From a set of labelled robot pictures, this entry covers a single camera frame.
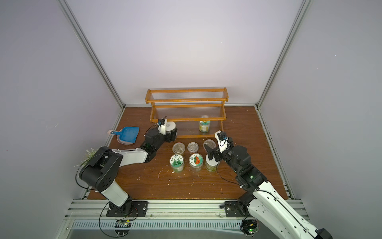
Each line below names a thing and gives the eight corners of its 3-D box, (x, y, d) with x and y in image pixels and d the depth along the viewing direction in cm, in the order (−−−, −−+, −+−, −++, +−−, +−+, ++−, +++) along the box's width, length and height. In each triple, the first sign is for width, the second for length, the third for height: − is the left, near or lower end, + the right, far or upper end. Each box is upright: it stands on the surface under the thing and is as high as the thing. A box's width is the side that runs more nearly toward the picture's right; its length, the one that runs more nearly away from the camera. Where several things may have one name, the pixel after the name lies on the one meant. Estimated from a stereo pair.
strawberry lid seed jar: (189, 172, 87) (189, 166, 80) (190, 159, 92) (189, 153, 86) (203, 172, 87) (203, 166, 80) (202, 159, 92) (203, 153, 85)
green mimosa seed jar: (171, 173, 87) (169, 167, 80) (172, 160, 92) (170, 154, 85) (183, 173, 87) (182, 167, 80) (184, 160, 92) (183, 154, 85)
